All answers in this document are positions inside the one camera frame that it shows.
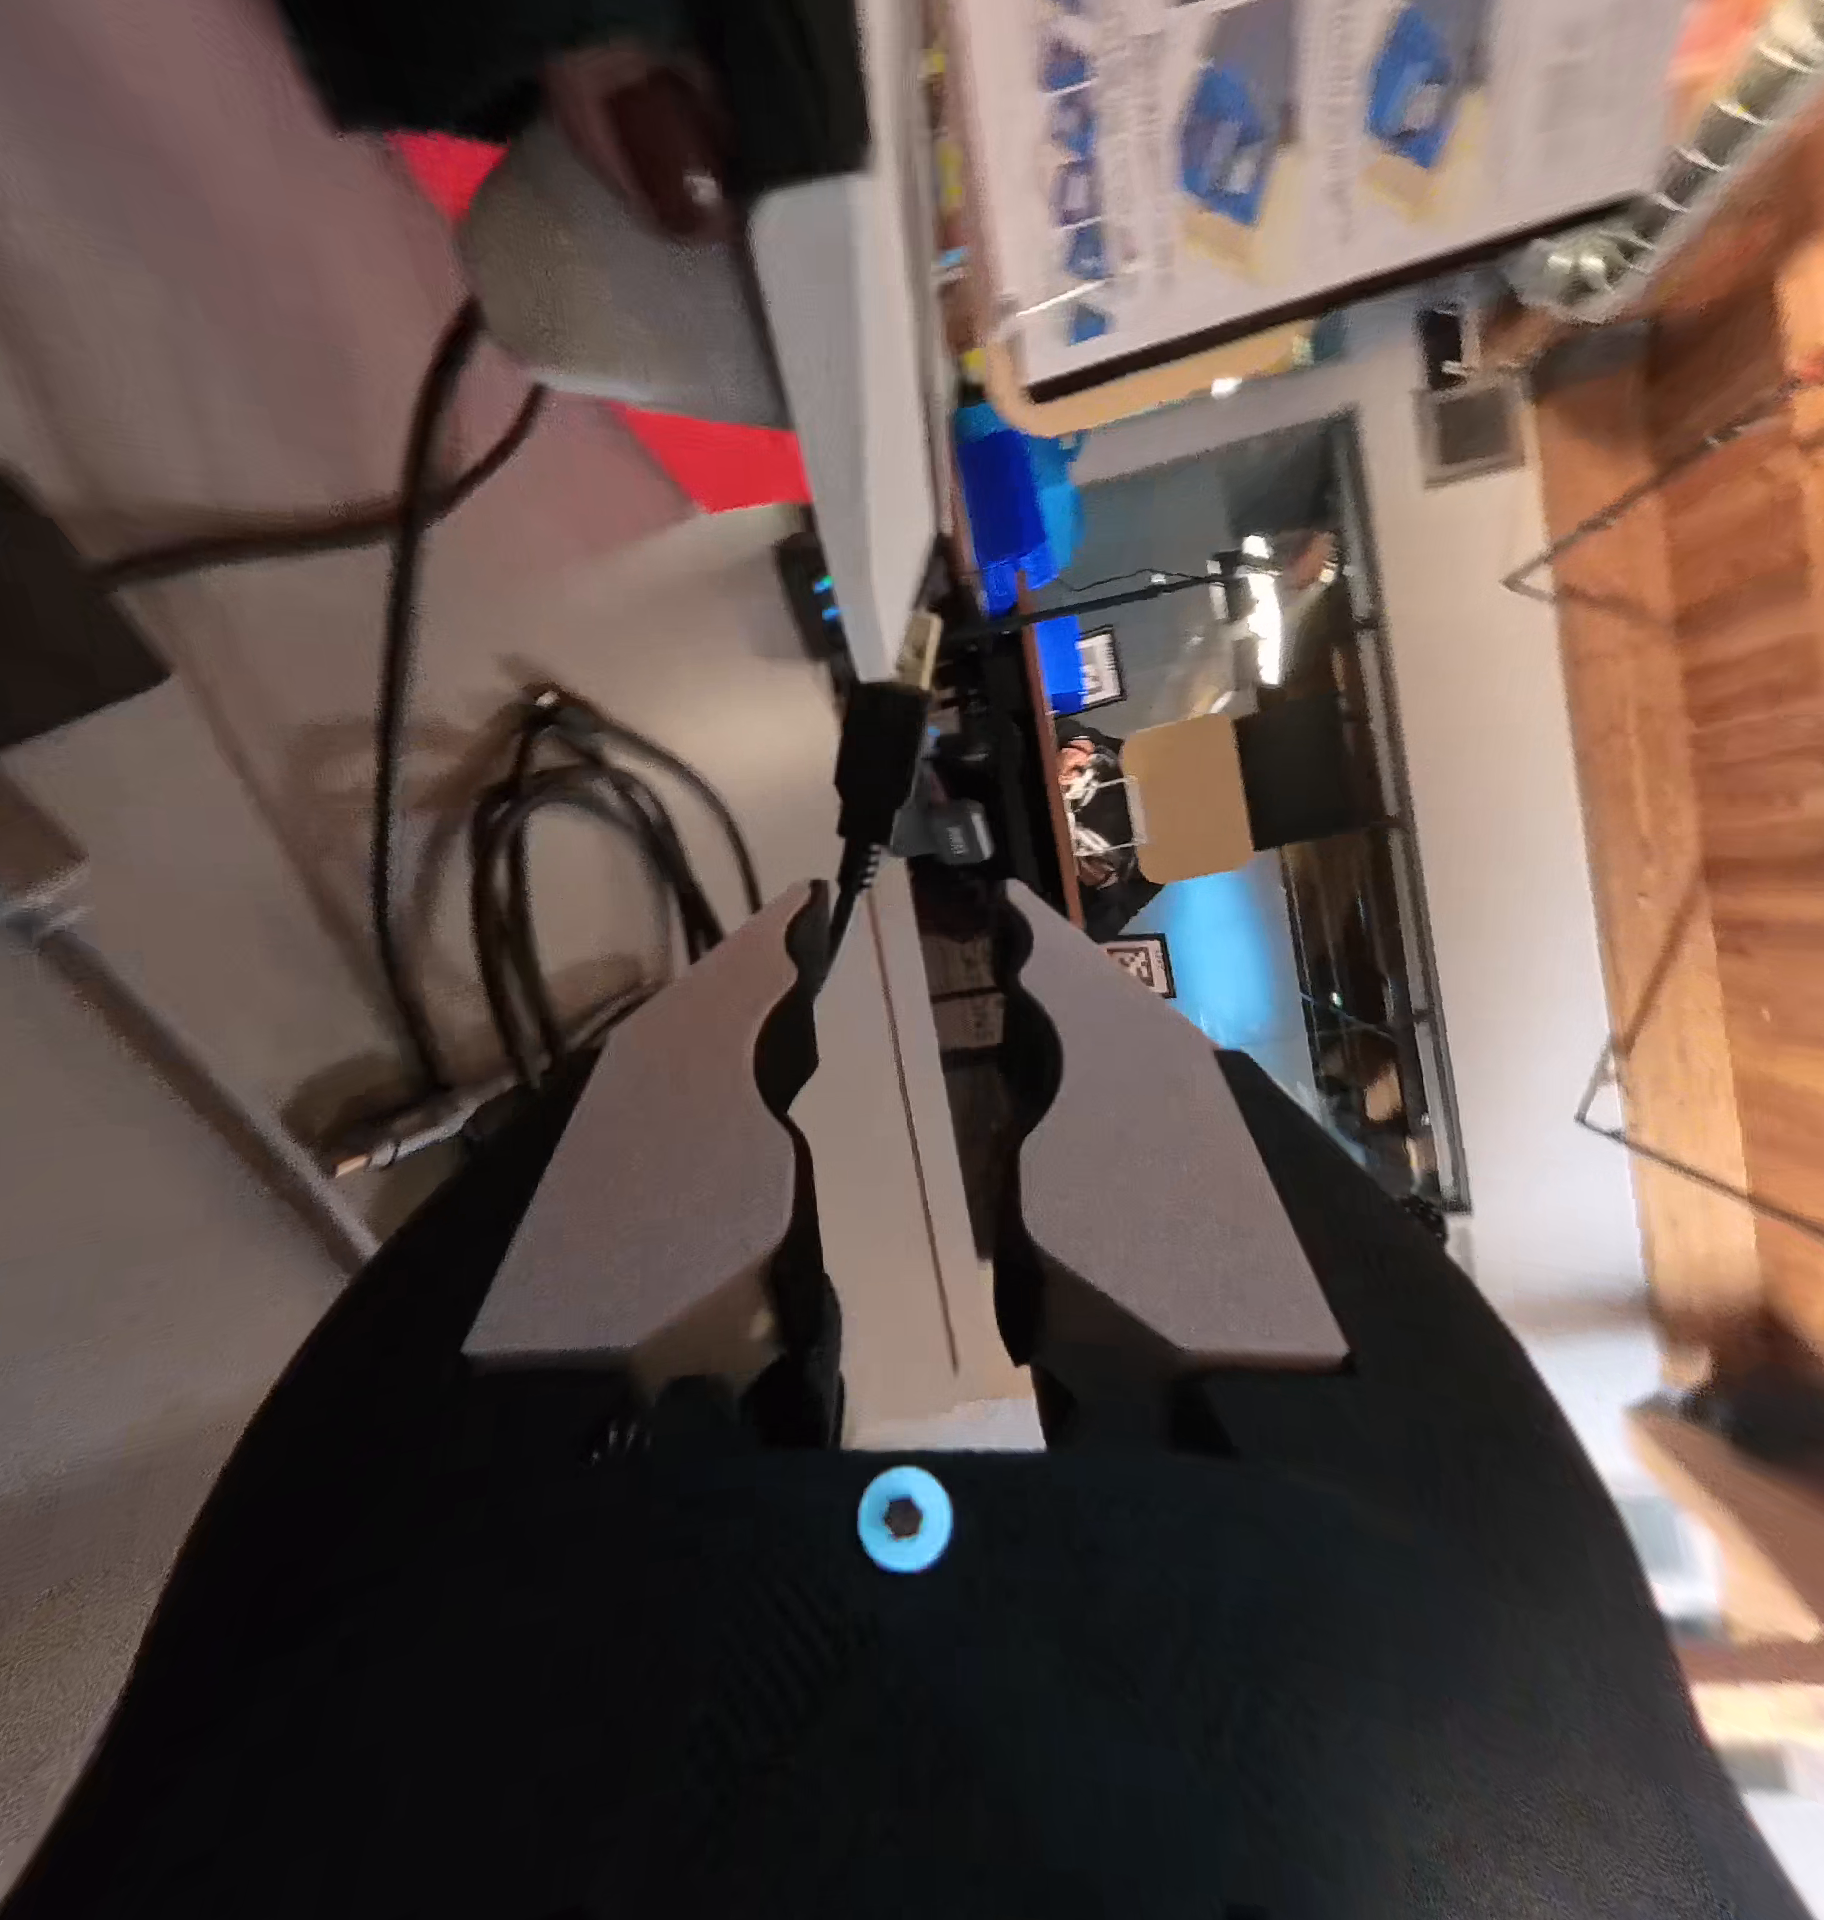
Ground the cardboard box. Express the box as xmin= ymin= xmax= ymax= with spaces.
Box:
xmin=1119 ymin=714 xmax=1260 ymax=884

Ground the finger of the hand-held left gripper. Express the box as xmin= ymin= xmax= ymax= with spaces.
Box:
xmin=745 ymin=167 xmax=949 ymax=638

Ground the black usb cable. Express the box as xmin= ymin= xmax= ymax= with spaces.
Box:
xmin=826 ymin=604 xmax=945 ymax=971

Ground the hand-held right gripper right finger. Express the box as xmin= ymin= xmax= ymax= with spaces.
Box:
xmin=986 ymin=881 xmax=1350 ymax=1395

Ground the wall poster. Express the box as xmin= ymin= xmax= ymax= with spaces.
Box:
xmin=949 ymin=0 xmax=1709 ymax=401

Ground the wall vent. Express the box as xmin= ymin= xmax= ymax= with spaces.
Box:
xmin=1416 ymin=377 xmax=1527 ymax=489

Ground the person's left hand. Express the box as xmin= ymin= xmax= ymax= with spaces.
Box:
xmin=543 ymin=48 xmax=745 ymax=239

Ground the black looped cable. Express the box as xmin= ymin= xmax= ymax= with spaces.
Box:
xmin=460 ymin=683 xmax=766 ymax=1078

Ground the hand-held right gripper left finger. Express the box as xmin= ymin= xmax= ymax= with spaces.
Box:
xmin=460 ymin=881 xmax=845 ymax=1404

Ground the black flat device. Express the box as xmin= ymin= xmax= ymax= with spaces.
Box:
xmin=0 ymin=464 xmax=176 ymax=770

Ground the red sheet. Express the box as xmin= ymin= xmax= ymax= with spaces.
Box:
xmin=390 ymin=131 xmax=815 ymax=519

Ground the black usb hub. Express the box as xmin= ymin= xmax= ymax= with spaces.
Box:
xmin=772 ymin=530 xmax=860 ymax=667

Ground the wooden cabinet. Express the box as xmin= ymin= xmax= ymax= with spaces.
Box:
xmin=1518 ymin=57 xmax=1824 ymax=1395

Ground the blue plastic bin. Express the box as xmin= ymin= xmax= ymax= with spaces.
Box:
xmin=956 ymin=397 xmax=1087 ymax=604

